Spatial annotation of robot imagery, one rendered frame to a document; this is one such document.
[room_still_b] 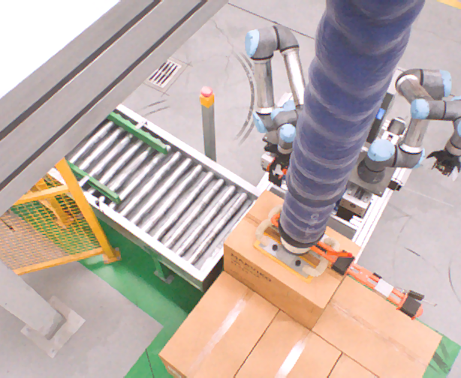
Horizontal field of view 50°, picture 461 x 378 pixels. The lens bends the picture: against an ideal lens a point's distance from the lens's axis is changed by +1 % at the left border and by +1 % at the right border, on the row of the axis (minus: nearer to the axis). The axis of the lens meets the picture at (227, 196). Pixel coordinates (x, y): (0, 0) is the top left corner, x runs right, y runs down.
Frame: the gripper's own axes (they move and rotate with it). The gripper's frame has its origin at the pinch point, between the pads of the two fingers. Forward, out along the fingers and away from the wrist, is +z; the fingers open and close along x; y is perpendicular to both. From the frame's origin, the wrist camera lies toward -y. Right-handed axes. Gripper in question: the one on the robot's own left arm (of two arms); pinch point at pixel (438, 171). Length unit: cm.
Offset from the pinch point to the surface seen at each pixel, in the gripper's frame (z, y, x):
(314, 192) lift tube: -19, 47, -37
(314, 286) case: 57, 50, -23
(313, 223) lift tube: 12, 43, -35
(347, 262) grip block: 43, 37, -15
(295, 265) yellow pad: 54, 47, -36
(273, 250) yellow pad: 54, 46, -49
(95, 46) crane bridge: -151, 121, -43
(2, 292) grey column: 64, 132, -156
